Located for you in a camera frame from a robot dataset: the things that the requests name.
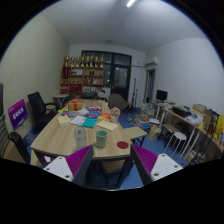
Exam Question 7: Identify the small wooden side table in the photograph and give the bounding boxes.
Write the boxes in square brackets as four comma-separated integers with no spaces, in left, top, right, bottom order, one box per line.
[123,125,148,147]

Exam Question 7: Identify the long wooden side desk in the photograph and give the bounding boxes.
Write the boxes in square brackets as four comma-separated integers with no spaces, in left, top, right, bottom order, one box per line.
[151,99,224,164]

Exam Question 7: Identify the pink flowers in white pot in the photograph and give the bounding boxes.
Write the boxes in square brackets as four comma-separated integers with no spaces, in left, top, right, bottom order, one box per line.
[109,107,121,124]

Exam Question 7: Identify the flat round red coaster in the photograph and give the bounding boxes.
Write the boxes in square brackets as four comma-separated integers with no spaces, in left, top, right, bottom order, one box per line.
[116,140,130,150]

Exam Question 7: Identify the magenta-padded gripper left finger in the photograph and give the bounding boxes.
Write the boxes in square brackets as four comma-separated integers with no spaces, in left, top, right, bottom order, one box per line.
[42,144,95,187]

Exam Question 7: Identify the pale upright box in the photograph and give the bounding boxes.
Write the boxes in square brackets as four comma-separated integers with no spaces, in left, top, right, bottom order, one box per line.
[101,101,111,115]

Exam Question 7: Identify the wooden stool dark frame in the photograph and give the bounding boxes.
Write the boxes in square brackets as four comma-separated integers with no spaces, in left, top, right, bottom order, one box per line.
[159,123,181,143]

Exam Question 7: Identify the yellow gift box red ribbon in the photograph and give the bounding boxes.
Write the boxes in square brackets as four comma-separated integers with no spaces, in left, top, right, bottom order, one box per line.
[67,98,83,112]

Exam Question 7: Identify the white wall air conditioner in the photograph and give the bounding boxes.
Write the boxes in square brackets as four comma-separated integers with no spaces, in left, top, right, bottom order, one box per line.
[144,56,160,68]

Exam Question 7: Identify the pale green cup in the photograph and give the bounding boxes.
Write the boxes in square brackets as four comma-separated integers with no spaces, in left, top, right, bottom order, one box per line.
[95,130,109,149]

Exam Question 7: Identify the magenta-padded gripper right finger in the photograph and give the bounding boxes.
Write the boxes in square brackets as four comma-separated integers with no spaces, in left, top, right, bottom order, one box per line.
[129,143,184,186]

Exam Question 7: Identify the brown paper bag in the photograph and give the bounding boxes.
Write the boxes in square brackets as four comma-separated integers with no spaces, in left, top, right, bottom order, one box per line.
[147,125,162,142]

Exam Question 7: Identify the wooden shelf unit with trophies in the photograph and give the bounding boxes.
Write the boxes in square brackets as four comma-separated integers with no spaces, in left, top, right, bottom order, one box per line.
[59,54,105,97]

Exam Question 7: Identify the tan flat booklet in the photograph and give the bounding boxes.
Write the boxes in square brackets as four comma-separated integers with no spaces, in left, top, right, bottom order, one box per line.
[96,119,120,132]

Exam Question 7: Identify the black computer monitor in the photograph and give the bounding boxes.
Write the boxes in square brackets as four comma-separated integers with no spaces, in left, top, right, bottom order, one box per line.
[156,89,169,102]

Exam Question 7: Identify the white round stool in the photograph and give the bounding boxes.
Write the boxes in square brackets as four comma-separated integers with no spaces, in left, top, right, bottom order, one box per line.
[164,131,188,158]

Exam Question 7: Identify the piles of books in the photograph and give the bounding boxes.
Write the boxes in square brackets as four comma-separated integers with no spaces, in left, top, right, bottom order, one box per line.
[132,102,162,132]

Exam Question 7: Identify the white book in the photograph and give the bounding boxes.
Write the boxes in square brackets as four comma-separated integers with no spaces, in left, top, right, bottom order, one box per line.
[70,115,88,127]

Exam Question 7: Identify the purple sign board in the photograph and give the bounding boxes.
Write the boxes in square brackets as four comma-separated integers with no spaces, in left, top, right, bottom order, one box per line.
[7,98,30,131]

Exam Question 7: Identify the clear plastic water bottle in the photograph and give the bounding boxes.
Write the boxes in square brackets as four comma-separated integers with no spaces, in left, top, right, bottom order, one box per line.
[74,125,88,151]

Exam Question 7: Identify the black printer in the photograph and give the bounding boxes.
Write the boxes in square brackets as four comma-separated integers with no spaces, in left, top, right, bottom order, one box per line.
[172,105,192,118]

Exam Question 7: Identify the grey armchair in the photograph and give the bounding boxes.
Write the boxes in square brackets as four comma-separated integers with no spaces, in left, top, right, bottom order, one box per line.
[107,93,130,113]

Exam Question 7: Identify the orange book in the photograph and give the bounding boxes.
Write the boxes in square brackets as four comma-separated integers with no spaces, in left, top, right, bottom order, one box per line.
[97,112,112,122]

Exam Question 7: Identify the black tripod stand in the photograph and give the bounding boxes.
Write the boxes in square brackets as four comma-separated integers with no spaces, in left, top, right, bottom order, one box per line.
[132,77,139,105]

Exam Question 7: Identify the beige notebook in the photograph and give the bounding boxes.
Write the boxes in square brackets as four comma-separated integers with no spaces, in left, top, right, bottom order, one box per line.
[56,114,71,125]

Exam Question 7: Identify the teal book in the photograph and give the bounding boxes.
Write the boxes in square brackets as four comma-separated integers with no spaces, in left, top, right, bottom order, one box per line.
[82,118,99,129]

